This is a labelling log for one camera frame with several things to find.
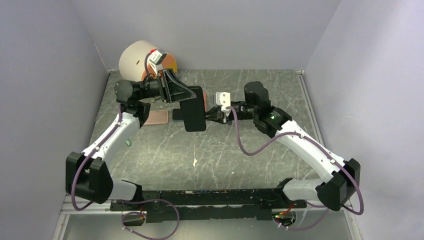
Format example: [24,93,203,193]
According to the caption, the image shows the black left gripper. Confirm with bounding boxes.
[138,68,198,104]

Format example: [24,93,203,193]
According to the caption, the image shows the black screen white phone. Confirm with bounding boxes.
[172,108,184,122]

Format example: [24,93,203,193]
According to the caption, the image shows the pink phone case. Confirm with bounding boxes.
[144,110,169,126]

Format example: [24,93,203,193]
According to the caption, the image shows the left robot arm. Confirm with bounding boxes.
[65,68,198,211]

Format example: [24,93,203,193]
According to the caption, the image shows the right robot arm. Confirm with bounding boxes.
[206,81,365,216]

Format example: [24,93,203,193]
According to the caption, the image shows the red-brown pencil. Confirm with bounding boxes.
[203,91,208,112]

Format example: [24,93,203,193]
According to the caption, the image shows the white round drawer cabinet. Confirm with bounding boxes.
[118,40,178,82]

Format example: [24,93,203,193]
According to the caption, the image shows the black base crossbar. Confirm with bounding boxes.
[110,188,307,223]

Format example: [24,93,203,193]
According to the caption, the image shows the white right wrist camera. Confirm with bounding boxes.
[214,91,231,117]

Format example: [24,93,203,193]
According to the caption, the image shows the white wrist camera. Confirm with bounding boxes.
[214,91,231,117]
[147,48,168,74]

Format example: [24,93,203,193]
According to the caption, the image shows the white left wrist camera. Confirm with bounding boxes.
[147,48,168,74]

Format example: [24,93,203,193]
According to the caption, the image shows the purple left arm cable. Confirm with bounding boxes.
[70,49,181,240]

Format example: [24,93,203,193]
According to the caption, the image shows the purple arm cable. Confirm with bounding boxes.
[228,105,365,232]
[70,49,181,240]

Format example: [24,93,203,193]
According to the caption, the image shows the aluminium frame rail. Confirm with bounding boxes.
[52,187,362,240]

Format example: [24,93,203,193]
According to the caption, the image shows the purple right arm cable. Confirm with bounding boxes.
[228,105,365,232]

